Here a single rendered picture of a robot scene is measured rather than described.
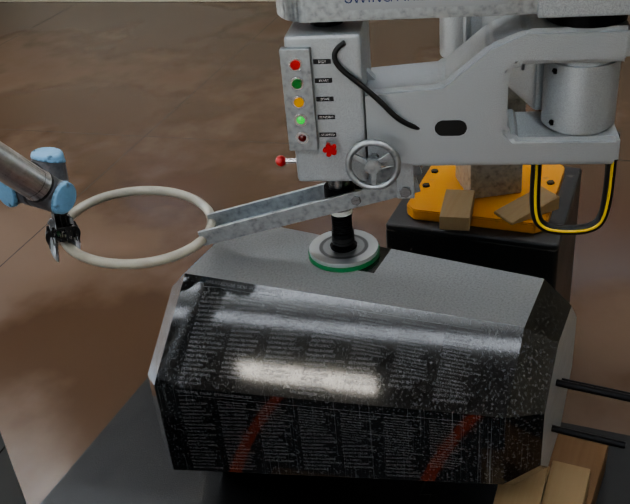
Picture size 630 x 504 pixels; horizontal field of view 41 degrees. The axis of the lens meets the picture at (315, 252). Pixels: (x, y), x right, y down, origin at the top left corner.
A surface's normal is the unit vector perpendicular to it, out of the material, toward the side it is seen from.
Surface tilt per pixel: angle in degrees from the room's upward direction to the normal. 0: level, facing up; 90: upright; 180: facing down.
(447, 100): 90
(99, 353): 0
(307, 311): 45
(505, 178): 90
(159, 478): 0
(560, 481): 0
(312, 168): 90
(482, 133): 90
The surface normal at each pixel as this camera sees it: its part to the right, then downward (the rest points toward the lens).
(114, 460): -0.08, -0.85
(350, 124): -0.15, 0.52
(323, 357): -0.32, -0.25
